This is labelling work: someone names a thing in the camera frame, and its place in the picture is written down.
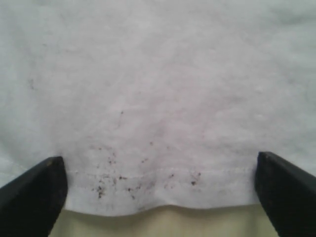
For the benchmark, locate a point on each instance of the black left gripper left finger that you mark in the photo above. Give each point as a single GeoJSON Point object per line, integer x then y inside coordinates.
{"type": "Point", "coordinates": [31, 203]}

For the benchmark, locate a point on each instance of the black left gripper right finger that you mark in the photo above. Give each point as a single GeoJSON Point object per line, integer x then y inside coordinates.
{"type": "Point", "coordinates": [287, 194]}

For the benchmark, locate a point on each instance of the white t-shirt red lettering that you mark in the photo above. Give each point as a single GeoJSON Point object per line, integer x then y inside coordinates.
{"type": "Point", "coordinates": [156, 102]}

